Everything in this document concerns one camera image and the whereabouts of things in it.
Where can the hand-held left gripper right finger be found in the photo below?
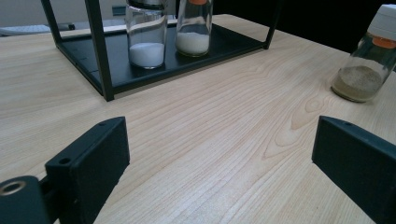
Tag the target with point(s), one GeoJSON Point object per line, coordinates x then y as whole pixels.
{"type": "Point", "coordinates": [358, 161]}

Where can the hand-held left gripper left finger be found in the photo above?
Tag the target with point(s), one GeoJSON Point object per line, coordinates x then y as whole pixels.
{"type": "Point", "coordinates": [90, 165]}

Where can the white-lid jar of brown powder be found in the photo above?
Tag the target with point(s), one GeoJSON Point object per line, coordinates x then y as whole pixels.
{"type": "Point", "coordinates": [358, 81]}

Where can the silver-lid jar of white powder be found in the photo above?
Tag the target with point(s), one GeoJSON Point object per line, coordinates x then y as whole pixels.
{"type": "Point", "coordinates": [146, 46]}

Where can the white-lid jar of white grains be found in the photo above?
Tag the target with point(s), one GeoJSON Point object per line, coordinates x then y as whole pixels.
{"type": "Point", "coordinates": [193, 40]}

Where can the black two-tier metal rack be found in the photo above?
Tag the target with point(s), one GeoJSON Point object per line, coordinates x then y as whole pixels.
{"type": "Point", "coordinates": [218, 46]}

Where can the dark curtain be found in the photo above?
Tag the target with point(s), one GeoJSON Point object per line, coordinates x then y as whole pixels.
{"type": "Point", "coordinates": [311, 18]}

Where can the grey strip on cabinet panel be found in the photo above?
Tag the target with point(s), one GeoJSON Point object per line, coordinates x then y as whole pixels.
{"type": "Point", "coordinates": [119, 10]}

